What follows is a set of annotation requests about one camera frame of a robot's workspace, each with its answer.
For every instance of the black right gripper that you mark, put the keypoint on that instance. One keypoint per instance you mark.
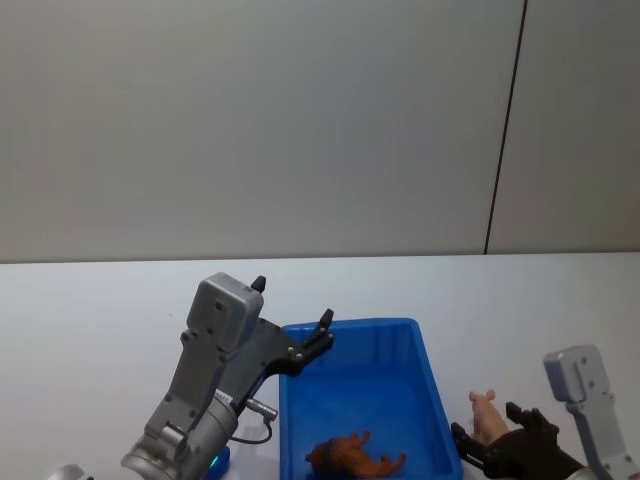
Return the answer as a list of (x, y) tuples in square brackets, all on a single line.
[(530, 457)]

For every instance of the brown toy animal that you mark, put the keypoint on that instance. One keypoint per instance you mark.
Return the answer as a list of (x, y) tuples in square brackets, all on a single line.
[(350, 452)]

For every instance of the pink toy pig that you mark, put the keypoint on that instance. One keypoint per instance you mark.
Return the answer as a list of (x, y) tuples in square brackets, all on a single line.
[(487, 417)]

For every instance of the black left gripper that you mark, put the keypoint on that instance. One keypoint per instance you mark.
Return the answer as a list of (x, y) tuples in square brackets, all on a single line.
[(270, 350)]

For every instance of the blue plastic bin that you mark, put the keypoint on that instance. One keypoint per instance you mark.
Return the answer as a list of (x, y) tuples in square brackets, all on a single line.
[(365, 390)]

